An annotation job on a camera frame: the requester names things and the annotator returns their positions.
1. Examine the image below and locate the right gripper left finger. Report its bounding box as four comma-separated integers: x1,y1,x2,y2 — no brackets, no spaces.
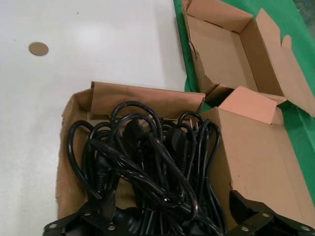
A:
43,193,117,236

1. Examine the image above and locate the open box with round hole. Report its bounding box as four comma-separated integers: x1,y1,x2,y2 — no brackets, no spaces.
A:
55,81,315,236

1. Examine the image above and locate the black power cable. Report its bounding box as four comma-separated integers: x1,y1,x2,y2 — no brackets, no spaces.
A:
68,119,119,200
162,111,222,173
110,100,205,222
193,118,230,233

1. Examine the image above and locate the torn-edged open cardboard box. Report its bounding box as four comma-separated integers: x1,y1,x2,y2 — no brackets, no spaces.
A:
182,0,315,114

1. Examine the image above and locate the green table cloth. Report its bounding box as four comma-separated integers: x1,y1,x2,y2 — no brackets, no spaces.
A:
173,0,315,222

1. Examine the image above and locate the brown cardboard disc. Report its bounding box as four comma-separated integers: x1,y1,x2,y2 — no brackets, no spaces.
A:
28,42,49,57

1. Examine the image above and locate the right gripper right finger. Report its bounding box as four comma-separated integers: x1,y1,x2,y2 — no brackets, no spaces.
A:
228,189,315,236

